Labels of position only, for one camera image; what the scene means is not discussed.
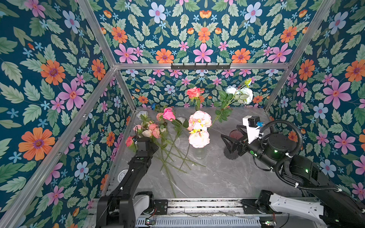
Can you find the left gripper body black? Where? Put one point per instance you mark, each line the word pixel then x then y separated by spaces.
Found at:
pixel 152 148

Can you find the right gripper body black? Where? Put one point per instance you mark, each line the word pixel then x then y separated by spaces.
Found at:
pixel 239 143

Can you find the clear glass vase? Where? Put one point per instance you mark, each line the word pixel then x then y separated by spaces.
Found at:
pixel 200 153

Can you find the hot pink rose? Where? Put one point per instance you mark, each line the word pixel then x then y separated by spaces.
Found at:
pixel 169 115

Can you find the white flower spray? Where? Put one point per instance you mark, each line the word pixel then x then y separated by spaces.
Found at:
pixel 242 95

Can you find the coral pink rose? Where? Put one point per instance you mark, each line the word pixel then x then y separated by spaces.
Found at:
pixel 195 95

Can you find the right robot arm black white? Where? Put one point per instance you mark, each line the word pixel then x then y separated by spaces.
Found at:
pixel 334 208

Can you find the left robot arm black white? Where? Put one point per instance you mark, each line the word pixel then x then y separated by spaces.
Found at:
pixel 119 209

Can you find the purple ribbed glass vase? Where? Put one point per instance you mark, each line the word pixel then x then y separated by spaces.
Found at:
pixel 233 144

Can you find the pink rosebud spray stem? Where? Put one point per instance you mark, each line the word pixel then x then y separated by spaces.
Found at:
pixel 174 149

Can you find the small white dial clock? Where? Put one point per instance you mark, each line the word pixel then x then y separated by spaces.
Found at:
pixel 121 175

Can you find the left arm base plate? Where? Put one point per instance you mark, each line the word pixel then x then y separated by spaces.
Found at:
pixel 161 206

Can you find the aluminium front rail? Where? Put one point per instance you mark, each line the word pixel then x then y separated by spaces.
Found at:
pixel 209 207

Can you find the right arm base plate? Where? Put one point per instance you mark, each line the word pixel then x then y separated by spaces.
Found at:
pixel 260 205

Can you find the white vented cable duct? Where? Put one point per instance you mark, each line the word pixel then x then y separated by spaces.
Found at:
pixel 198 222

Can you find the metal hook rail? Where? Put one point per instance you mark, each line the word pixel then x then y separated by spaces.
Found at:
pixel 201 66

